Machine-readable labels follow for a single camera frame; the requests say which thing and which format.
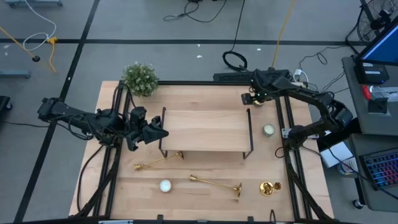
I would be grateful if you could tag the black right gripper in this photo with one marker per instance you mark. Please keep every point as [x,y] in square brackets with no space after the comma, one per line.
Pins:
[262,96]

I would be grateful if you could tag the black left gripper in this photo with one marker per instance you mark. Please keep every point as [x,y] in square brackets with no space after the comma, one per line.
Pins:
[136,130]

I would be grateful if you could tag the tall gold candlestick holder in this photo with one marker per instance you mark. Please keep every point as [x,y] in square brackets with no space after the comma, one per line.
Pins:
[158,160]
[238,188]

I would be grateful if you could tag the orange patterned candle tin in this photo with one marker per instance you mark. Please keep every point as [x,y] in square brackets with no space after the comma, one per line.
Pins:
[165,185]

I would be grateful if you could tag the short gold candlestick holder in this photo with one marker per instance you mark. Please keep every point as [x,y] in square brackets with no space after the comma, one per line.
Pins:
[266,188]

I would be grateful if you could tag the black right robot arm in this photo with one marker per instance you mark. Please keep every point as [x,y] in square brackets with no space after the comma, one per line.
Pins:
[311,98]

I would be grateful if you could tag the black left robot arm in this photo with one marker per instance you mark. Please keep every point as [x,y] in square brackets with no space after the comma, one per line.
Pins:
[77,116]

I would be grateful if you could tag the black power strip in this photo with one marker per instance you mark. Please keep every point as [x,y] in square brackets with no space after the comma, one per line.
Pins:
[230,76]

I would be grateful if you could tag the white power adapter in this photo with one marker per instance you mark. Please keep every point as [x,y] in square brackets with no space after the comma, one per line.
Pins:
[298,73]

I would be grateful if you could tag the wooden shelf riser black legs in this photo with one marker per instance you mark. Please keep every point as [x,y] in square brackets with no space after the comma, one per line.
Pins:
[205,130]

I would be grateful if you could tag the green potted plant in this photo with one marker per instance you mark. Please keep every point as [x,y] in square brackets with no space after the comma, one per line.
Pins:
[140,79]

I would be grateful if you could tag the black table edge clamp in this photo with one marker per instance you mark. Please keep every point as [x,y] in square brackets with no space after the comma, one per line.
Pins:
[160,218]
[250,219]

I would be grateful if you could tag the white box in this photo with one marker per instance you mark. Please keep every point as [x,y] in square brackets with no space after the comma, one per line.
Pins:
[337,154]

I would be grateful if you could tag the grey desk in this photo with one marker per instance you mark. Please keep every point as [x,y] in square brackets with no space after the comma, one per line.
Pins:
[357,105]

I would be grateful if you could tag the black box device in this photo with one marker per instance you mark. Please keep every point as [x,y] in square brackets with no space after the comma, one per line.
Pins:
[370,76]

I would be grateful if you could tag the white blue roll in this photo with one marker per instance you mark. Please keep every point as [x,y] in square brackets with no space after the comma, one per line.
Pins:
[346,168]

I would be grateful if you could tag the small black box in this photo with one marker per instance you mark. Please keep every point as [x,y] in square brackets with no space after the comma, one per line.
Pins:
[377,105]

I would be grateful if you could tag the grey keyboard cart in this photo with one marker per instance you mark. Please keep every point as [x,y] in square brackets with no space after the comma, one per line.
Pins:
[373,143]

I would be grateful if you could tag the clear plastic bag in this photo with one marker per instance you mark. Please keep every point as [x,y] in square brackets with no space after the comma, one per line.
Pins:
[385,92]

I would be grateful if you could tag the black computer monitor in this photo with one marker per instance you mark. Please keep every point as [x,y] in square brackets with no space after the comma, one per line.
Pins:
[384,46]

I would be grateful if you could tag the black floor fan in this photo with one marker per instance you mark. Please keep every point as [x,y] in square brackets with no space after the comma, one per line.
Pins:
[377,22]

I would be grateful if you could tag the small black round puck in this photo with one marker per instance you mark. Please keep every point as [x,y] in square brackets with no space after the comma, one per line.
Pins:
[36,58]

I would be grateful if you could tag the backlit black keyboard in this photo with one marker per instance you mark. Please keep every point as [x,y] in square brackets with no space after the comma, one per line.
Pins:
[384,169]

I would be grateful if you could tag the grey metal bar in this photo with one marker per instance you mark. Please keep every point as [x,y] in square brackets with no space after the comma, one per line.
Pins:
[14,74]

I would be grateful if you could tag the black wheeled object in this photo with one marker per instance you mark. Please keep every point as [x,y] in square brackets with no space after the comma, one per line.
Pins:
[3,104]

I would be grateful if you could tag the grey cart base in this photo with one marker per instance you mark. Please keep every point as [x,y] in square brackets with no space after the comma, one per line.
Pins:
[31,3]

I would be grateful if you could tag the silver metal bracket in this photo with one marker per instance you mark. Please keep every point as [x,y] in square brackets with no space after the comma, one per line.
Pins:
[115,222]

